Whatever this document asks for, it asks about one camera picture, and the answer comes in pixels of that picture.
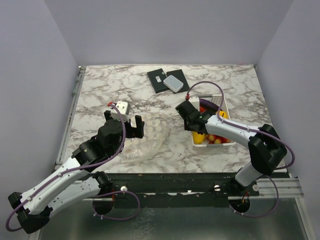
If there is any clear polka dot zip bag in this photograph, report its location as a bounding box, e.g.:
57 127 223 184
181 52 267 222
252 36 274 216
119 112 169 163

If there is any red yellow toy fruit cluster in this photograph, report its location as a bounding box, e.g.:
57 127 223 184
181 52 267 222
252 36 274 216
205 134 231 144

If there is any yellow toy bell pepper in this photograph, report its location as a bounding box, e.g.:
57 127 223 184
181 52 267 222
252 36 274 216
219 110 228 119

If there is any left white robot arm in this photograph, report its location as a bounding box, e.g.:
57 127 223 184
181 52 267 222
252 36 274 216
5 106 145 234

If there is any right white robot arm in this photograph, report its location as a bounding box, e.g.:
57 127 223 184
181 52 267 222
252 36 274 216
175 100 287 196

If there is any toy watermelon slice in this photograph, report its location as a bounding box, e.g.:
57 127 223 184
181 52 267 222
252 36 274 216
199 106 207 113

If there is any yellow toy lemon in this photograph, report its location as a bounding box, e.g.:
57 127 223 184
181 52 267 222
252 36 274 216
192 131 206 145

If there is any purple toy eggplant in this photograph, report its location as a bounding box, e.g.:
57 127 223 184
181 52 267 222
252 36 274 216
199 98 219 112

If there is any white perforated plastic basket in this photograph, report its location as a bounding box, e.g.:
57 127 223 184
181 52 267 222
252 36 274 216
191 94 237 148

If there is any white grey small device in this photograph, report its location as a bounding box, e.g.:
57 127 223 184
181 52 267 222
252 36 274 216
163 75 184 93

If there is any black flat box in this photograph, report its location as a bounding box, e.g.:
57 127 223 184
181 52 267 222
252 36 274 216
163 69 190 94

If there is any black box with label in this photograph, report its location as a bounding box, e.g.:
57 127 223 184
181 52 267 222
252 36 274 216
147 68 169 94

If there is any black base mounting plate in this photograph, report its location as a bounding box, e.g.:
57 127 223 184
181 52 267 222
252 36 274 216
83 172 289 213

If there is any aluminium extrusion right front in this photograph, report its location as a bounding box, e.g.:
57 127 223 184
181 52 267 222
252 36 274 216
252 177 304 199

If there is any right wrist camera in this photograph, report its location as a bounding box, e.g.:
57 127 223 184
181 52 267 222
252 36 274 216
188 96 200 111

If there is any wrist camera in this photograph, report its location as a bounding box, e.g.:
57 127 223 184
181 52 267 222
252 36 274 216
188 96 200 111
110 101 131 122

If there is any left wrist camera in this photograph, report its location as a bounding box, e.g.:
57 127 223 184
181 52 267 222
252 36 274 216
110 101 131 122

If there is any aluminium rail left edge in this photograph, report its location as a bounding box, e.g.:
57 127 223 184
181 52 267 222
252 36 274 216
54 65 87 170

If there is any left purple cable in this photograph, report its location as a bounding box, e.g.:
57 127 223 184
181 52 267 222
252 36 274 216
5 101 141 232

